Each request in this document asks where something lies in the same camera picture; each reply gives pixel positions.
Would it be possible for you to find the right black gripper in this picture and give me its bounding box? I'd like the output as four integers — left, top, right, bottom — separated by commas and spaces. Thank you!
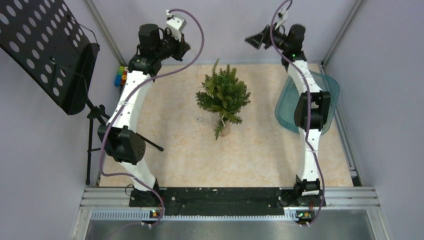
244, 23, 290, 53

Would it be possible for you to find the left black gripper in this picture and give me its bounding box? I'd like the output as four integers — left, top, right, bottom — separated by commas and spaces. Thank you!
155, 28, 191, 62

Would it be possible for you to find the small green christmas tree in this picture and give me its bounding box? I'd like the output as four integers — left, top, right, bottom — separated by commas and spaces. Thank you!
195, 59, 251, 140

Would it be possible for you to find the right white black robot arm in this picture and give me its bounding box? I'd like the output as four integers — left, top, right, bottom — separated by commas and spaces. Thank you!
244, 24, 331, 208

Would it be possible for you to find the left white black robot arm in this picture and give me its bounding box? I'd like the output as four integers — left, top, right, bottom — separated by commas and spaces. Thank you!
97, 20, 191, 207

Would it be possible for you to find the stacked colourful brick toy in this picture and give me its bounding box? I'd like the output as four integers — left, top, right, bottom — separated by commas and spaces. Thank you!
114, 66, 128, 87

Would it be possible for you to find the teal plastic tray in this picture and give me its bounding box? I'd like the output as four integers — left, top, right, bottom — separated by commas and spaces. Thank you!
274, 70, 341, 136

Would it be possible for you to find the black perforated music stand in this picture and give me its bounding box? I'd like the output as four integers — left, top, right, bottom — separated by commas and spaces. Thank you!
0, 0, 165, 186

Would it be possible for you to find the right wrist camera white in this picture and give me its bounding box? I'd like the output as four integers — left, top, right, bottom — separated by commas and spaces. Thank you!
274, 9, 288, 30

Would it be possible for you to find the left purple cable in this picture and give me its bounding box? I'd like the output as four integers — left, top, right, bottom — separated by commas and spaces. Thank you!
98, 8, 206, 229

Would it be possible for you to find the purple cable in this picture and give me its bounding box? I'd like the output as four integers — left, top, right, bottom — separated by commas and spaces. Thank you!
98, 8, 206, 229
269, 0, 326, 227

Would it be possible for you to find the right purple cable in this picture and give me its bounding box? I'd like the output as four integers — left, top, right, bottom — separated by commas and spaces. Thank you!
269, 0, 326, 227

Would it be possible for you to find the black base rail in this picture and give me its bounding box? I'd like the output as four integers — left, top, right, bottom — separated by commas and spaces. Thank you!
129, 187, 326, 217

